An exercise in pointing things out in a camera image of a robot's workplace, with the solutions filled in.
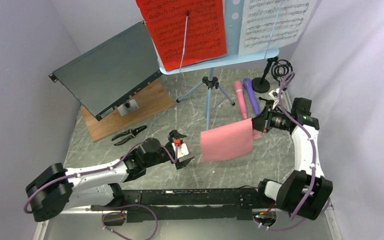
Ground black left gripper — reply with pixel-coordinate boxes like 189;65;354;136
144;130;193;169

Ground black round-base mic stand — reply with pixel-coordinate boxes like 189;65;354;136
251;56;279;94

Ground purple microphone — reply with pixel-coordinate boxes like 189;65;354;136
242;78;261;116

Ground pink sheet music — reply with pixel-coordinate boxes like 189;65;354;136
200;118;262;162

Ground pink microphone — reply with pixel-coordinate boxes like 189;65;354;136
234;80;248;120

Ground black tripod mic stand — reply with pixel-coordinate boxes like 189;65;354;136
269;59;293;84

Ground white sheet music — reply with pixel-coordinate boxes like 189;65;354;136
238;0;317;55

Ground red sheet music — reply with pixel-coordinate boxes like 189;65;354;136
136;0;228;71

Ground light blue music stand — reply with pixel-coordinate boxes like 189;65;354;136
158;0;281;131

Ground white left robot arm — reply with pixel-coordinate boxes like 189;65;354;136
23;130;192;222

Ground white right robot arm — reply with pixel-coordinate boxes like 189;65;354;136
251;97;333;220

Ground black pliers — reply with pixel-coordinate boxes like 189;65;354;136
111;125;147;146

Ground brown wooden board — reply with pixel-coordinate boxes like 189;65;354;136
80;79;175;143

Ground dark grey rack unit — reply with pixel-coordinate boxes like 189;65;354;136
49;22;162;121

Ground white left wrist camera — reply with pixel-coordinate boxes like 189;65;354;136
172;139;190;159

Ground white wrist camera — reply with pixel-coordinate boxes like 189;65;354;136
268;88;280;101
172;139;190;159

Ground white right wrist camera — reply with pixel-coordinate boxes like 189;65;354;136
268;88;280;101

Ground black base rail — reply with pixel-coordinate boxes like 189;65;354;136
90;187;274;223

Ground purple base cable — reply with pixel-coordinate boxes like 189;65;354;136
101;203;159;240

